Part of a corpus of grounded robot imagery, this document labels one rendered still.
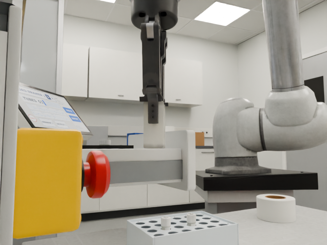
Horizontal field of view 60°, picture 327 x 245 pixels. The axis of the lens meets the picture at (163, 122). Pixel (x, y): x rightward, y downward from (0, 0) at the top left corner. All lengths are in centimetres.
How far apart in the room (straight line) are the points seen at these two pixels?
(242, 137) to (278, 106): 16
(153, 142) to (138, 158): 8
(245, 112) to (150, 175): 60
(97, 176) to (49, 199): 4
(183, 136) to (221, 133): 51
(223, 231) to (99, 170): 21
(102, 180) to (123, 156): 25
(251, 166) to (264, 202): 46
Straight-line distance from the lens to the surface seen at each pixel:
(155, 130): 42
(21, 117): 129
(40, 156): 21
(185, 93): 444
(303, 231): 55
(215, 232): 38
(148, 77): 40
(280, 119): 98
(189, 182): 52
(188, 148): 51
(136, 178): 49
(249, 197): 97
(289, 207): 58
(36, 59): 231
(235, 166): 101
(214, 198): 94
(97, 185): 23
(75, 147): 21
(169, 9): 46
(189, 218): 39
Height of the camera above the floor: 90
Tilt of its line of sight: 5 degrees up
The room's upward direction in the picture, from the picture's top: straight up
